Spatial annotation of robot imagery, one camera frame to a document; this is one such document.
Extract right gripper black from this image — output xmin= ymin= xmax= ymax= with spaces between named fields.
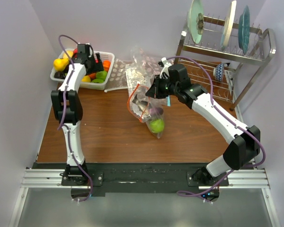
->
xmin=146 ymin=75 xmax=179 ymax=99

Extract purple eggplant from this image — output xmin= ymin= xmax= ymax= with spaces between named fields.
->
xmin=150 ymin=107 xmax=164 ymax=115

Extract grey toy fish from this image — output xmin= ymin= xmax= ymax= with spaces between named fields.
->
xmin=132 ymin=95 xmax=152 ymax=118

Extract clear bag orange zipper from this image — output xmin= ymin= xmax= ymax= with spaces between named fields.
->
xmin=127 ymin=83 xmax=165 ymax=139

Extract green apple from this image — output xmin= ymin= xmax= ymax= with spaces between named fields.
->
xmin=149 ymin=119 xmax=165 ymax=133

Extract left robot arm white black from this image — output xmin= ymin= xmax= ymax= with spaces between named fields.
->
xmin=51 ymin=43 xmax=103 ymax=185

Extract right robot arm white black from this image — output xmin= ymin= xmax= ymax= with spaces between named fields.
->
xmin=146 ymin=62 xmax=260 ymax=186

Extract clear bag blue zipper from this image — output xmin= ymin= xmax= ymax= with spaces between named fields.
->
xmin=167 ymin=96 xmax=171 ymax=106

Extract clear bag white dots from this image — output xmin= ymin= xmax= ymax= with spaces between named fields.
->
xmin=104 ymin=59 xmax=127 ymax=93

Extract clear bag pink dots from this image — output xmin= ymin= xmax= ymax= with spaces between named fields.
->
xmin=125 ymin=46 xmax=162 ymax=93

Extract orange toy pumpkin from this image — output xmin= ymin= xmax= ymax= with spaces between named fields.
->
xmin=102 ymin=60 xmax=111 ymax=72

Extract green toy pepper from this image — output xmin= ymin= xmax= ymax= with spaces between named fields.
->
xmin=91 ymin=70 xmax=107 ymax=83

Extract small orange tangerine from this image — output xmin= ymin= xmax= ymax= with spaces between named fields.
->
xmin=89 ymin=73 xmax=96 ymax=80

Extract white plastic fruit basket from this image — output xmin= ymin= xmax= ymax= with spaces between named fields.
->
xmin=49 ymin=48 xmax=115 ymax=90

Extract yellow lemon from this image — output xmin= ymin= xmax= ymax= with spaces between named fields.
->
xmin=81 ymin=76 xmax=91 ymax=83

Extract pale yellow apple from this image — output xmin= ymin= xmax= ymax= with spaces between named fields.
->
xmin=62 ymin=50 xmax=73 ymax=59

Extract yellow pear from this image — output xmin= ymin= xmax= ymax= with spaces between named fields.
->
xmin=53 ymin=59 xmax=69 ymax=71

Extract dark purple fruit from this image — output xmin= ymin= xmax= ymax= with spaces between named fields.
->
xmin=54 ymin=71 xmax=66 ymax=80

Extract blue zigzag bowl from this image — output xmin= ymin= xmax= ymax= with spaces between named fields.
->
xmin=213 ymin=63 xmax=225 ymax=82

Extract steel dish rack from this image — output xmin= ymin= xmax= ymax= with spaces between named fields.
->
xmin=175 ymin=16 xmax=276 ymax=111

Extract light green floral plate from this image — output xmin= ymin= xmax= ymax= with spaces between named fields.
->
xmin=187 ymin=0 xmax=204 ymax=44

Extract cream blue rimmed plate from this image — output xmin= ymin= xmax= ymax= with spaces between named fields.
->
xmin=220 ymin=0 xmax=237 ymax=51

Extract teal plate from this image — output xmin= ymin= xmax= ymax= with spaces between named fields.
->
xmin=238 ymin=5 xmax=250 ymax=55

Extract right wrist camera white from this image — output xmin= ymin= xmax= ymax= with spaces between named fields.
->
xmin=158 ymin=57 xmax=172 ymax=79

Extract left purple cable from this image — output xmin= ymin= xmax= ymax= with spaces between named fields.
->
xmin=56 ymin=35 xmax=93 ymax=202

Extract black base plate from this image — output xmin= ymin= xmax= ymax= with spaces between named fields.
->
xmin=32 ymin=163 xmax=230 ymax=199

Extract aluminium rail frame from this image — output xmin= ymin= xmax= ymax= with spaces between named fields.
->
xmin=10 ymin=168 xmax=281 ymax=227

